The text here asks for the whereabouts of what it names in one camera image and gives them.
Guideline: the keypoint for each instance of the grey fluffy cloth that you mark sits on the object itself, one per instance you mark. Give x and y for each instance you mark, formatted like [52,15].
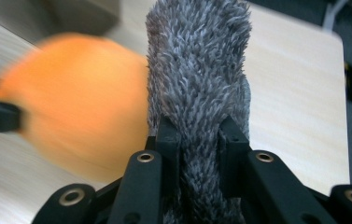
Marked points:
[198,68]

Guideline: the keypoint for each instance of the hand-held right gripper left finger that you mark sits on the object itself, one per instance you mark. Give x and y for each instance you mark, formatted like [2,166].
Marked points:
[171,161]

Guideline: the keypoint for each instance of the white metal table frame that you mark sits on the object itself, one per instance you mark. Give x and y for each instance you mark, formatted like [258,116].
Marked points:
[332,15]

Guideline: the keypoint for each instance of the orange plush toy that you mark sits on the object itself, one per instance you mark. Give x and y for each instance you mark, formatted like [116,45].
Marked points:
[83,105]

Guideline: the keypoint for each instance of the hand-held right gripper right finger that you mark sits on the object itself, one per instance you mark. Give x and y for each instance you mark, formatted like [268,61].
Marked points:
[231,158]

